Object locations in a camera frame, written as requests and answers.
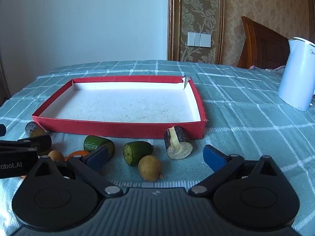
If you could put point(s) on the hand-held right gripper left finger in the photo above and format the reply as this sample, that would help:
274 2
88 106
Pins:
98 158

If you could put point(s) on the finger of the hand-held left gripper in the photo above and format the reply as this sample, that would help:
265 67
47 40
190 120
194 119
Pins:
41 143
2 130

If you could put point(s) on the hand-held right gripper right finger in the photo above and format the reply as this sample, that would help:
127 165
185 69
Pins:
213 159

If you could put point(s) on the green cucumber piece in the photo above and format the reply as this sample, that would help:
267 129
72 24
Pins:
136 152
94 143

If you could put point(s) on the brown longan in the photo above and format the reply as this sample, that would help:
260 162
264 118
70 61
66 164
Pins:
56 155
149 168

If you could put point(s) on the orange mandarin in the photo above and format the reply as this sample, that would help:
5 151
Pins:
78 153

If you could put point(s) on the notched dark sugarcane piece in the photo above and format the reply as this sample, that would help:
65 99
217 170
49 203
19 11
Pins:
178 147

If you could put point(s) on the red cardboard box tray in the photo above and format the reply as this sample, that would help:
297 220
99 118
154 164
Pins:
123 103

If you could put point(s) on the teal checked tablecloth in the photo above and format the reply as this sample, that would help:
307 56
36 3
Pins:
246 127

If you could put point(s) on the pink cloth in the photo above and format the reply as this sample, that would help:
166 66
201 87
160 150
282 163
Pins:
252 67

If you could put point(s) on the white electric kettle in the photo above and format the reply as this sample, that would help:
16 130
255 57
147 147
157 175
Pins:
295 78

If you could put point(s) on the wooden headboard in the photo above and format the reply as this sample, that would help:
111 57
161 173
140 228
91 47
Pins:
263 46

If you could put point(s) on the white wall switch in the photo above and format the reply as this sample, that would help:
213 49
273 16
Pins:
198 39

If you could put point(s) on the gold framed floral wall panel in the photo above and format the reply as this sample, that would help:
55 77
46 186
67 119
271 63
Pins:
196 9

